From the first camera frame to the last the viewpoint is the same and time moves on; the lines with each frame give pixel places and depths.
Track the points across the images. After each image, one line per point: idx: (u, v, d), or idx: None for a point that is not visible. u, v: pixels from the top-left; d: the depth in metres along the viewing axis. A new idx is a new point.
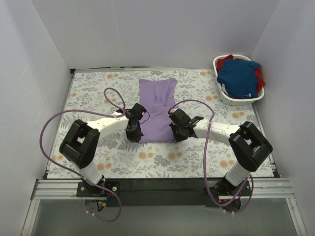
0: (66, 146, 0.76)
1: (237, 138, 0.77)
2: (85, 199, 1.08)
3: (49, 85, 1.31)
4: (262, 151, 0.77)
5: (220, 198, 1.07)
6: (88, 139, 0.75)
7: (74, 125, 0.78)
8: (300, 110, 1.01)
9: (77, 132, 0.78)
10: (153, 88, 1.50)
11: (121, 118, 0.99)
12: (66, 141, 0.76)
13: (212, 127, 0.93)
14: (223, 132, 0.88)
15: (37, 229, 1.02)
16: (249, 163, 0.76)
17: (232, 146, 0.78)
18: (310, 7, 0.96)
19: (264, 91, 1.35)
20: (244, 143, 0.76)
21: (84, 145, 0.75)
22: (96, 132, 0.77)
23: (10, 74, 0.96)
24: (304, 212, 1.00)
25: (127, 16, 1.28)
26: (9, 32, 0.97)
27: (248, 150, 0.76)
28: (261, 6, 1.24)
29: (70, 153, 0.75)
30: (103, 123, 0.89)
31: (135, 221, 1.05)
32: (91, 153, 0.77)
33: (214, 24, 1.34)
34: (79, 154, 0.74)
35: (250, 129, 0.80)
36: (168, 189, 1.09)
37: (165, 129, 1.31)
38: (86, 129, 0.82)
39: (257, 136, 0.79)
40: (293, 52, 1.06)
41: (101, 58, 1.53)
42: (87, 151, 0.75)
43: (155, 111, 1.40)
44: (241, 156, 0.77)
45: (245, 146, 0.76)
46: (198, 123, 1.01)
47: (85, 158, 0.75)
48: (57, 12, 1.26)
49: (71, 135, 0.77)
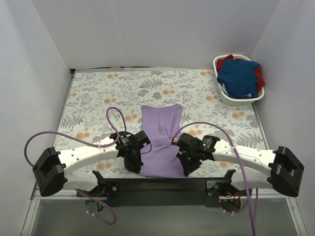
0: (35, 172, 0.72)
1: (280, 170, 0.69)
2: (85, 199, 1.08)
3: (49, 85, 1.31)
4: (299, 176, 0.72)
5: (220, 198, 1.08)
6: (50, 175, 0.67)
7: (46, 151, 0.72)
8: (300, 111, 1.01)
9: (47, 161, 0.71)
10: (157, 116, 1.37)
11: (107, 148, 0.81)
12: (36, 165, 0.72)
13: (240, 154, 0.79)
14: (256, 160, 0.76)
15: (37, 228, 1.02)
16: (293, 192, 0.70)
17: (274, 178, 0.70)
18: (310, 7, 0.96)
19: (264, 91, 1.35)
20: (286, 174, 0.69)
21: (46, 179, 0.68)
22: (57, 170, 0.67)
23: (9, 74, 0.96)
24: (305, 212, 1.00)
25: (127, 16, 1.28)
26: (9, 33, 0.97)
27: (291, 181, 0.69)
28: (261, 6, 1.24)
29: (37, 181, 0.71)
30: (78, 156, 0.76)
31: (135, 221, 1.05)
32: (55, 187, 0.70)
33: (214, 24, 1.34)
34: (40, 186, 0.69)
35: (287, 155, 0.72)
36: (168, 189, 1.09)
37: (169, 165, 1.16)
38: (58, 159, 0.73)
39: (292, 162, 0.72)
40: (293, 52, 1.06)
41: (101, 58, 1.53)
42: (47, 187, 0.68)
43: (158, 143, 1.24)
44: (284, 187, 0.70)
45: (288, 177, 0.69)
46: (215, 147, 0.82)
47: (46, 192, 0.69)
48: (57, 12, 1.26)
49: (41, 162, 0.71)
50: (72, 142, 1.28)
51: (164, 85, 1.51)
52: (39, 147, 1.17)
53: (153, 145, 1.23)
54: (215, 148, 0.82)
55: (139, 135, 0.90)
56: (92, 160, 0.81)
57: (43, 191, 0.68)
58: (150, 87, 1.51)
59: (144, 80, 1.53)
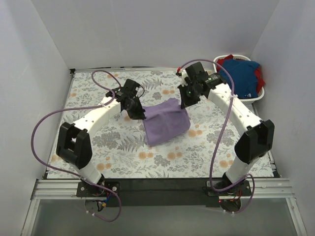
0: (62, 150, 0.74)
1: (252, 135, 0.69)
2: (84, 199, 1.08)
3: (49, 85, 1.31)
4: (263, 151, 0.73)
5: (220, 198, 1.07)
6: (79, 143, 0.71)
7: (61, 129, 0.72)
8: (300, 110, 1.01)
9: (66, 136, 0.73)
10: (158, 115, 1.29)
11: (111, 104, 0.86)
12: (60, 146, 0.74)
13: (233, 106, 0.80)
14: (240, 117, 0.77)
15: (37, 229, 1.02)
16: (245, 157, 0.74)
17: (242, 136, 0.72)
18: (310, 7, 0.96)
19: (264, 91, 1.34)
20: (254, 141, 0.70)
21: (76, 149, 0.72)
22: (84, 135, 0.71)
23: (9, 75, 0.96)
24: (304, 213, 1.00)
25: (127, 16, 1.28)
26: (9, 33, 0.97)
27: (252, 149, 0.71)
28: (261, 6, 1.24)
29: (67, 156, 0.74)
30: (93, 119, 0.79)
31: (136, 220, 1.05)
32: (86, 152, 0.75)
33: (214, 24, 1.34)
34: (75, 158, 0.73)
35: (268, 131, 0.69)
36: (168, 189, 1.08)
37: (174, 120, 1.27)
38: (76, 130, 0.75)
39: (267, 137, 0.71)
40: (293, 52, 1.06)
41: (101, 58, 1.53)
42: (82, 153, 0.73)
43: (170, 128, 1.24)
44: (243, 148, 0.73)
45: (253, 144, 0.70)
46: (218, 86, 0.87)
47: (81, 160, 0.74)
48: (57, 12, 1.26)
49: (62, 140, 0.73)
50: None
51: (164, 85, 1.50)
52: (40, 147, 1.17)
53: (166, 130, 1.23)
54: (216, 87, 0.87)
55: (128, 85, 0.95)
56: (105, 118, 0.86)
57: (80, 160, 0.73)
58: (150, 86, 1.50)
59: (144, 80, 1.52)
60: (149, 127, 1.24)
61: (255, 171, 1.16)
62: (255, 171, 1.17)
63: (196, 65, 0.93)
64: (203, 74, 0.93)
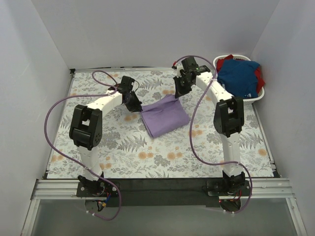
0: (76, 130, 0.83)
1: (224, 106, 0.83)
2: (85, 199, 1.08)
3: (49, 85, 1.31)
4: (236, 124, 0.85)
5: (220, 198, 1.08)
6: (94, 120, 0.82)
7: (76, 110, 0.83)
8: (300, 110, 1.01)
9: (80, 116, 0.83)
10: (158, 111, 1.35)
11: (116, 94, 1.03)
12: (74, 127, 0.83)
13: (211, 86, 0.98)
14: (217, 94, 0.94)
15: (37, 229, 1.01)
16: (221, 129, 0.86)
17: (217, 109, 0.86)
18: (310, 7, 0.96)
19: (264, 91, 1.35)
20: (225, 112, 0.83)
21: (91, 126, 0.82)
22: (98, 112, 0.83)
23: (10, 75, 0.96)
24: (305, 213, 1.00)
25: (127, 16, 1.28)
26: (9, 32, 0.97)
27: (225, 119, 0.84)
28: (261, 6, 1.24)
29: (80, 135, 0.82)
30: (102, 103, 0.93)
31: (135, 221, 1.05)
32: (98, 132, 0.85)
33: (214, 24, 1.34)
34: (89, 135, 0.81)
35: (237, 103, 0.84)
36: (168, 189, 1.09)
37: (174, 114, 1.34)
38: (88, 112, 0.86)
39: (238, 110, 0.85)
40: (293, 52, 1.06)
41: (101, 58, 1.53)
42: (95, 131, 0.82)
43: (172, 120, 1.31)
44: (219, 120, 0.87)
45: (225, 114, 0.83)
46: (202, 73, 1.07)
47: (94, 139, 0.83)
48: (57, 12, 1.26)
49: (77, 121, 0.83)
50: (72, 142, 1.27)
51: (164, 85, 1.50)
52: (40, 147, 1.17)
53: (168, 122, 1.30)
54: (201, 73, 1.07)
55: (125, 81, 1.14)
56: (110, 104, 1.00)
57: (93, 137, 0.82)
58: (150, 86, 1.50)
59: (144, 80, 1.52)
60: (147, 118, 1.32)
61: (255, 171, 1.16)
62: (255, 171, 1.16)
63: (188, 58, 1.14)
64: (194, 66, 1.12)
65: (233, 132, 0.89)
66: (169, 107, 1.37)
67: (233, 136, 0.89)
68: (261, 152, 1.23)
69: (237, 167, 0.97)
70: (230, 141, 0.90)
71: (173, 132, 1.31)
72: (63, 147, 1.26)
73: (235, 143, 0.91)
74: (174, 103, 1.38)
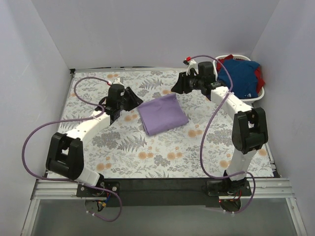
0: (52, 162, 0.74)
1: (243, 118, 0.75)
2: (85, 199, 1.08)
3: (49, 84, 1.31)
4: (258, 140, 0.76)
5: (220, 198, 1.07)
6: (72, 152, 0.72)
7: (53, 140, 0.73)
8: (300, 110, 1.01)
9: (58, 146, 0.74)
10: (156, 110, 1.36)
11: (102, 117, 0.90)
12: (50, 158, 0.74)
13: (228, 99, 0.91)
14: (235, 106, 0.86)
15: (36, 229, 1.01)
16: (241, 145, 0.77)
17: (236, 123, 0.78)
18: (310, 7, 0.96)
19: (264, 91, 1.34)
20: (245, 125, 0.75)
21: (69, 159, 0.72)
22: (78, 143, 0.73)
23: (9, 75, 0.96)
24: (305, 213, 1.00)
25: (127, 16, 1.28)
26: (8, 32, 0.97)
27: (245, 134, 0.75)
28: (261, 6, 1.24)
29: (57, 168, 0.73)
30: (84, 129, 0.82)
31: (135, 221, 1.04)
32: (78, 162, 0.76)
33: (214, 24, 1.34)
34: (67, 168, 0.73)
35: (259, 116, 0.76)
36: (168, 189, 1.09)
37: (173, 113, 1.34)
38: (67, 141, 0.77)
39: (260, 125, 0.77)
40: (293, 52, 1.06)
41: (101, 57, 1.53)
42: (74, 163, 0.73)
43: (170, 119, 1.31)
44: (238, 135, 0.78)
45: (245, 129, 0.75)
46: (217, 88, 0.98)
47: (73, 171, 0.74)
48: (57, 12, 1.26)
49: (54, 151, 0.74)
50: None
51: (164, 85, 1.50)
52: (40, 147, 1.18)
53: (166, 120, 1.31)
54: (216, 88, 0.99)
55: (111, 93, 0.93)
56: (96, 129, 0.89)
57: (72, 170, 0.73)
58: (150, 87, 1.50)
59: (144, 80, 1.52)
60: (145, 116, 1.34)
61: (255, 171, 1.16)
62: (255, 171, 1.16)
63: (207, 66, 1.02)
64: (211, 73, 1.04)
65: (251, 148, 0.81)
66: (167, 107, 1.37)
67: (250, 152, 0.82)
68: (262, 152, 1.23)
69: (241, 175, 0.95)
70: (244, 156, 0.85)
71: (173, 132, 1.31)
72: None
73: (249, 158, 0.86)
74: (173, 103, 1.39)
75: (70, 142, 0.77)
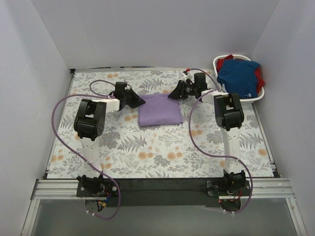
0: (80, 121, 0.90)
1: (220, 99, 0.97)
2: (85, 199, 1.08)
3: (49, 84, 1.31)
4: (235, 117, 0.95)
5: (220, 198, 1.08)
6: (99, 112, 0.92)
7: (81, 103, 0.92)
8: (300, 110, 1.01)
9: (86, 108, 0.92)
10: (153, 107, 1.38)
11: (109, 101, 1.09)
12: (79, 118, 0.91)
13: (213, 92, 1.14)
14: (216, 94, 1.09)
15: (36, 229, 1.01)
16: (222, 122, 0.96)
17: (216, 103, 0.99)
18: (310, 7, 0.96)
19: (264, 91, 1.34)
20: (222, 104, 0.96)
21: (95, 117, 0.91)
22: (103, 104, 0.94)
23: (9, 75, 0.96)
24: (305, 213, 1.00)
25: (127, 16, 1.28)
26: (9, 32, 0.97)
27: (223, 111, 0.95)
28: (261, 6, 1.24)
29: (84, 125, 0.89)
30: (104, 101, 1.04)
31: (135, 221, 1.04)
32: (101, 123, 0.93)
33: (214, 24, 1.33)
34: (93, 126, 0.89)
35: (234, 98, 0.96)
36: (168, 189, 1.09)
37: (169, 111, 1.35)
38: (93, 106, 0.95)
39: (236, 104, 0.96)
40: (293, 52, 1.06)
41: (101, 58, 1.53)
42: (99, 121, 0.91)
43: (166, 116, 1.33)
44: (219, 114, 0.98)
45: (222, 106, 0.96)
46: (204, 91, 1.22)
47: (98, 130, 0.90)
48: (57, 12, 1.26)
49: (82, 112, 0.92)
50: (72, 142, 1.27)
51: (164, 85, 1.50)
52: (40, 147, 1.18)
53: (162, 117, 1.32)
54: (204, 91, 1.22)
55: (118, 87, 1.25)
56: (111, 106, 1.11)
57: (97, 127, 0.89)
58: (150, 86, 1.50)
59: (144, 80, 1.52)
60: (142, 112, 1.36)
61: (255, 171, 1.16)
62: (255, 171, 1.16)
63: (201, 75, 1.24)
64: (204, 82, 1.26)
65: (234, 126, 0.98)
66: (166, 105, 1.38)
67: (233, 131, 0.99)
68: (261, 152, 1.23)
69: (236, 164, 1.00)
70: (229, 135, 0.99)
71: (173, 131, 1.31)
72: (62, 147, 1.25)
73: (235, 137, 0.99)
74: (173, 103, 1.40)
75: (94, 108, 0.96)
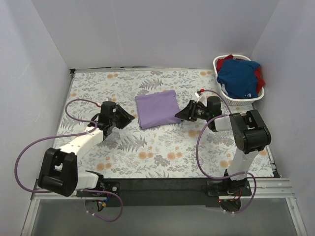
0: (44, 180, 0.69)
1: (237, 116, 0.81)
2: (84, 199, 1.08)
3: (49, 84, 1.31)
4: (259, 136, 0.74)
5: (220, 198, 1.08)
6: (66, 168, 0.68)
7: (46, 155, 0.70)
8: (300, 110, 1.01)
9: (51, 162, 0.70)
10: (153, 106, 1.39)
11: (95, 132, 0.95)
12: (43, 175, 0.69)
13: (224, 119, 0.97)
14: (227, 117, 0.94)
15: (36, 229, 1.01)
16: (243, 143, 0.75)
17: (233, 122, 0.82)
18: (310, 7, 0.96)
19: (264, 91, 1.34)
20: (240, 122, 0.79)
21: (62, 175, 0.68)
22: (72, 157, 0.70)
23: (10, 75, 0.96)
24: (305, 212, 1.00)
25: (127, 16, 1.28)
26: (9, 32, 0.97)
27: (243, 129, 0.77)
28: (261, 6, 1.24)
29: (50, 186, 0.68)
30: (78, 144, 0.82)
31: (135, 221, 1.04)
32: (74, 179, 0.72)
33: (213, 24, 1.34)
34: (60, 188, 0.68)
35: (254, 116, 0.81)
36: (168, 189, 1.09)
37: (169, 110, 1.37)
38: (61, 156, 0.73)
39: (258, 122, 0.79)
40: (293, 52, 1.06)
41: (101, 58, 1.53)
42: (68, 181, 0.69)
43: (167, 114, 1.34)
44: (237, 133, 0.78)
45: (240, 124, 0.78)
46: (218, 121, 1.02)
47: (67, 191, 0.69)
48: (57, 12, 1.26)
49: (47, 168, 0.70)
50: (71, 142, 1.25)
51: (164, 85, 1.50)
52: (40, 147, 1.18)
53: (162, 116, 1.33)
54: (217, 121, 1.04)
55: (105, 110, 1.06)
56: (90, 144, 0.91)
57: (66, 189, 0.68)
58: (150, 87, 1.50)
59: (144, 80, 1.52)
60: (142, 112, 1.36)
61: (255, 171, 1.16)
62: (255, 171, 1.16)
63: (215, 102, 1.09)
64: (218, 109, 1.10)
65: (254, 150, 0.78)
66: (164, 102, 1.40)
67: (251, 153, 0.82)
68: (261, 152, 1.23)
69: (241, 175, 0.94)
70: (246, 156, 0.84)
71: (173, 132, 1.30)
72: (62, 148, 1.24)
73: (250, 159, 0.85)
74: (172, 99, 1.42)
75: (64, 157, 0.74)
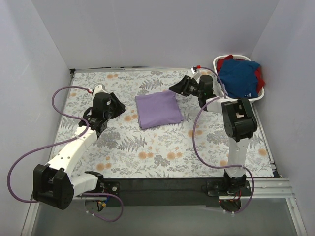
0: (40, 194, 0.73)
1: (229, 106, 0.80)
2: (85, 199, 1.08)
3: (49, 84, 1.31)
4: (247, 126, 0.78)
5: (220, 198, 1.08)
6: (57, 187, 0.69)
7: (35, 174, 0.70)
8: (300, 110, 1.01)
9: (42, 179, 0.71)
10: (153, 106, 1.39)
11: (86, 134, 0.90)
12: (37, 191, 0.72)
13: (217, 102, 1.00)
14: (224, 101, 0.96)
15: (36, 229, 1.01)
16: (232, 132, 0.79)
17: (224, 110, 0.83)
18: (309, 7, 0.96)
19: (264, 91, 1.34)
20: (231, 112, 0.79)
21: (55, 192, 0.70)
22: (61, 175, 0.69)
23: (10, 75, 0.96)
24: (305, 212, 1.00)
25: (127, 17, 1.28)
26: (9, 32, 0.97)
27: (233, 119, 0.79)
28: (261, 6, 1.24)
29: (47, 200, 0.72)
30: (68, 155, 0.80)
31: (135, 221, 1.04)
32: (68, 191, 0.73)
33: (213, 24, 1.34)
34: (56, 202, 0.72)
35: (244, 104, 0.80)
36: (168, 189, 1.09)
37: (169, 110, 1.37)
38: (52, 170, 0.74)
39: (246, 111, 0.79)
40: (293, 52, 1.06)
41: (101, 58, 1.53)
42: (62, 197, 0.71)
43: (167, 114, 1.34)
44: (228, 123, 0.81)
45: (230, 114, 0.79)
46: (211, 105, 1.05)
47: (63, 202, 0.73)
48: (57, 12, 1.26)
49: (39, 185, 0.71)
50: None
51: (164, 85, 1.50)
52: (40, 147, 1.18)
53: (162, 116, 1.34)
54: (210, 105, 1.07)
55: (97, 104, 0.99)
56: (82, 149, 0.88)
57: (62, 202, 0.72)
58: (150, 87, 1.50)
59: (144, 80, 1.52)
60: (142, 111, 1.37)
61: (255, 171, 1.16)
62: (255, 171, 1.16)
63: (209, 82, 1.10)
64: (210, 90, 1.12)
65: (243, 137, 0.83)
66: (164, 102, 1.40)
67: (242, 141, 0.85)
68: (261, 152, 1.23)
69: (239, 170, 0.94)
70: (238, 145, 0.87)
71: (173, 132, 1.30)
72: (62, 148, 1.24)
73: (243, 148, 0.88)
74: (172, 99, 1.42)
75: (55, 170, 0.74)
